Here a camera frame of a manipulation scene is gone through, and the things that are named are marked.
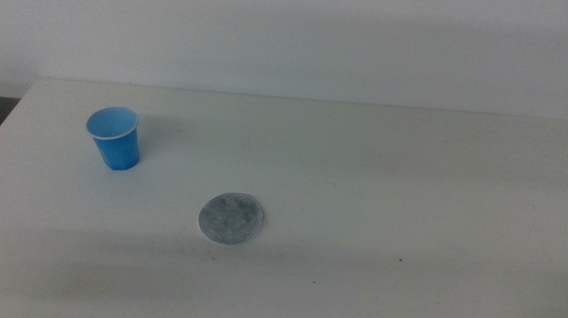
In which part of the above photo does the blue plastic cup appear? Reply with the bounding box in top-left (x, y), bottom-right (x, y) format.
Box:
top-left (82, 104), bottom-right (144, 174)

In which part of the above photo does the round grey cup mat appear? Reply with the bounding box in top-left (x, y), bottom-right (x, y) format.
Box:
top-left (196, 189), bottom-right (266, 249)

